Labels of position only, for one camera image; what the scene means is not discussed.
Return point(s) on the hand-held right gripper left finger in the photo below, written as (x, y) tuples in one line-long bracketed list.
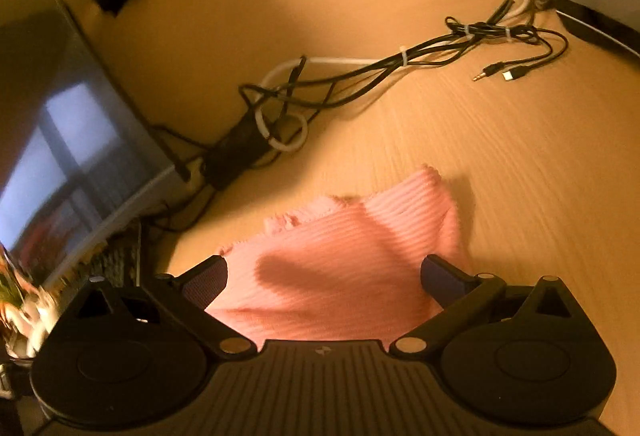
[(207, 281)]

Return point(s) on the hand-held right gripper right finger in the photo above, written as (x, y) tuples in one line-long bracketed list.
[(442, 283)]

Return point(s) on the pink knitted sweater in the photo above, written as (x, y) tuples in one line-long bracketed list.
[(340, 266)]

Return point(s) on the black keyboard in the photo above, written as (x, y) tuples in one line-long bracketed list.
[(115, 261)]

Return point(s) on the black power adapter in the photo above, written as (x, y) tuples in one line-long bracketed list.
[(235, 151)]

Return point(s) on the colourful blurred packet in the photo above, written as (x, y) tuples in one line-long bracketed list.
[(25, 316)]

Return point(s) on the black computer monitor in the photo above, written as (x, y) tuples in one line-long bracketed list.
[(60, 141)]

